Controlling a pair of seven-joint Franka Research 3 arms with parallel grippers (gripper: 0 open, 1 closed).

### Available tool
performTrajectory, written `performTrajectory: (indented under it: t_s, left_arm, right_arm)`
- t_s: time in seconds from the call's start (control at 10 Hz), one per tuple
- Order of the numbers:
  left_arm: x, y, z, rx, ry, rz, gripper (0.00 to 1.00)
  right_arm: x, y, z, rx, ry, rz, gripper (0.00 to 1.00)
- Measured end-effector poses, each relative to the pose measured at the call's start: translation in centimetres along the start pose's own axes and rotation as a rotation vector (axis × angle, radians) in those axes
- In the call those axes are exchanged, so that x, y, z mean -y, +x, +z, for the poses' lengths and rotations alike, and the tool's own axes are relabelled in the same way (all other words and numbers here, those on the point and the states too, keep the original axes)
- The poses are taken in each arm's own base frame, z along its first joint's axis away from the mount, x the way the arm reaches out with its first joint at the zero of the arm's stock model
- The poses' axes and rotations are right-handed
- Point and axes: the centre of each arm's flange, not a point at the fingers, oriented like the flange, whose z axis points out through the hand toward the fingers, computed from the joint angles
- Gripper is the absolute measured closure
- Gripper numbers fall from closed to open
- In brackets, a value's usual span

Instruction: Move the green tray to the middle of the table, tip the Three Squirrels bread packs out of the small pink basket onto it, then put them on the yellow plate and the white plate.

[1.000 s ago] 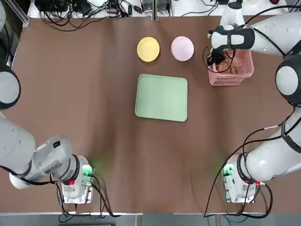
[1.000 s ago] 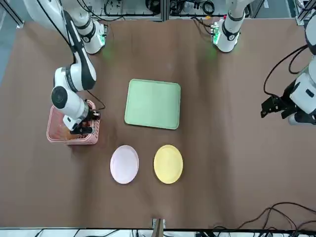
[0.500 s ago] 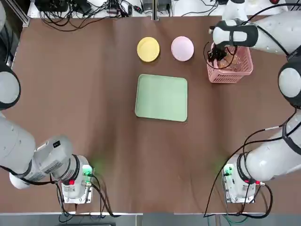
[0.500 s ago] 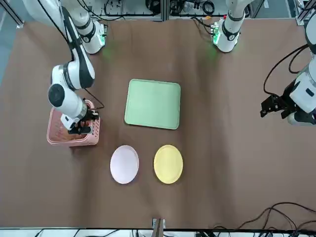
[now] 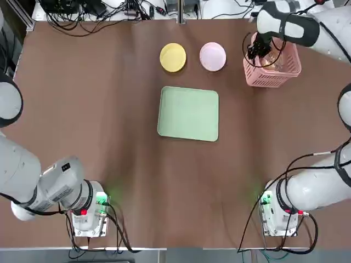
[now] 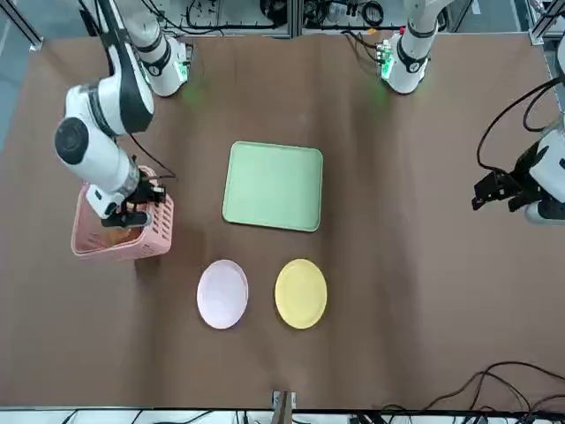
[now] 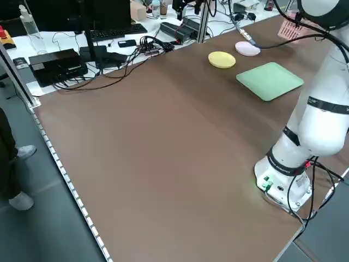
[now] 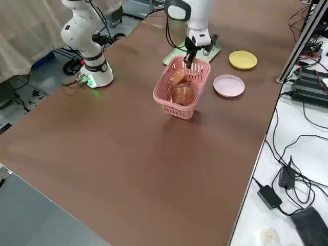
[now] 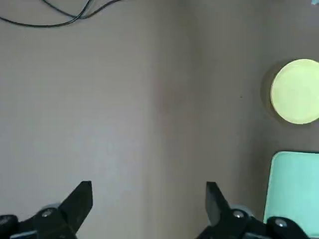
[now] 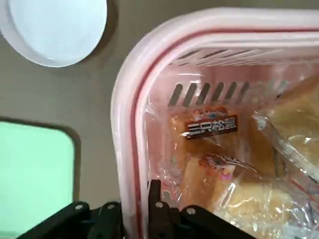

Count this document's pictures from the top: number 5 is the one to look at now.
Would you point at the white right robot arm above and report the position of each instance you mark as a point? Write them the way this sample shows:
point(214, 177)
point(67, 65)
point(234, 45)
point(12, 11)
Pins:
point(315, 189)

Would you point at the green rectangular tray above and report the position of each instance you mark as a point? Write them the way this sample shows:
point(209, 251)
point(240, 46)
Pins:
point(189, 113)

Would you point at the white round plate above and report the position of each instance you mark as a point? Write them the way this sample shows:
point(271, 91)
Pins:
point(213, 56)

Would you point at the aluminium centre post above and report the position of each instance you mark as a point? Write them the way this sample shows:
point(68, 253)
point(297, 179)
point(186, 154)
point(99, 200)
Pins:
point(181, 12)

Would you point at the aluminium frame strut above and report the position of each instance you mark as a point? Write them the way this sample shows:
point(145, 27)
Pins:
point(26, 16)

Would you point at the yellow round plate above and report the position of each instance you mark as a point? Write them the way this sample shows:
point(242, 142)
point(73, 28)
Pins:
point(173, 57)

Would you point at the small pink plastic basket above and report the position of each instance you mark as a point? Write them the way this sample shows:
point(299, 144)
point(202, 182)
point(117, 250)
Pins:
point(274, 78)

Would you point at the black power supply box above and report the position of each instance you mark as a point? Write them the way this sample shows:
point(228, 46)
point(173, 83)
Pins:
point(60, 5)
point(94, 6)

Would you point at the clear-wrapped bread pack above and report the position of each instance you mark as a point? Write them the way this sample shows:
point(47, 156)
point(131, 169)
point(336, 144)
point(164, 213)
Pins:
point(274, 61)

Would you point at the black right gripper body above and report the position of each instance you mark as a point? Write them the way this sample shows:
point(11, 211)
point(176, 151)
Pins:
point(259, 46)

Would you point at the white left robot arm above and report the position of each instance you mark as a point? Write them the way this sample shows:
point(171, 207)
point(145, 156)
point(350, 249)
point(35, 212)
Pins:
point(16, 170)

